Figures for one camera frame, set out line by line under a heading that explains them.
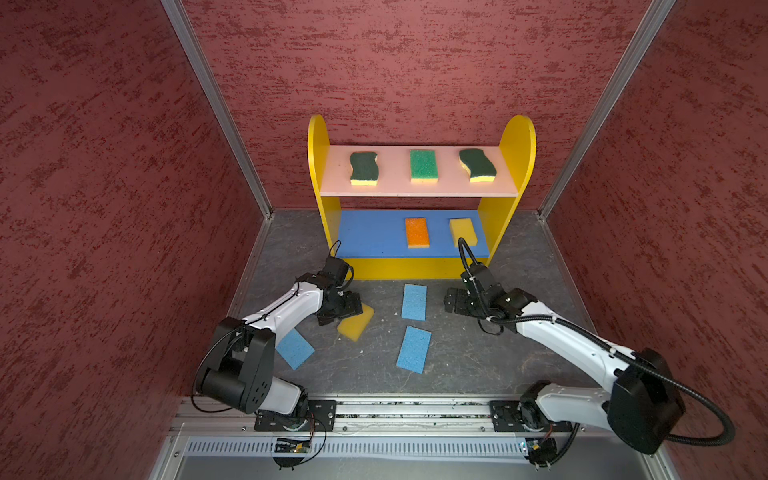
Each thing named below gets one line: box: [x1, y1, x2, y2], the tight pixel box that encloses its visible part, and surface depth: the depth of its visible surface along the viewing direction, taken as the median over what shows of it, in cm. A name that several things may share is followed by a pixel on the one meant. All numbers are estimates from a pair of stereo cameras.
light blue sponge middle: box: [396, 325, 432, 374], surface depth 86 cm
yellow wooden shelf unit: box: [307, 115, 536, 279], surface depth 78 cm
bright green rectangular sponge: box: [410, 150, 439, 184], surface depth 74 cm
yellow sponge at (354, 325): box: [337, 302, 375, 342], surface depth 90 cm
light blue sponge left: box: [275, 328, 315, 371], surface depth 86 cm
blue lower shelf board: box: [337, 210, 490, 258], surface depth 95 cm
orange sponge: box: [405, 218, 430, 249], surface depth 96 cm
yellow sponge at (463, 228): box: [450, 218, 478, 248], surface depth 96 cm
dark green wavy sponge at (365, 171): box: [350, 152, 379, 186], surface depth 73 cm
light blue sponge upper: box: [401, 284, 427, 321], surface depth 96 cm
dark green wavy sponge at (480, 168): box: [459, 148, 497, 183], surface depth 76 cm
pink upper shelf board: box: [320, 145, 518, 197], surface depth 75 cm
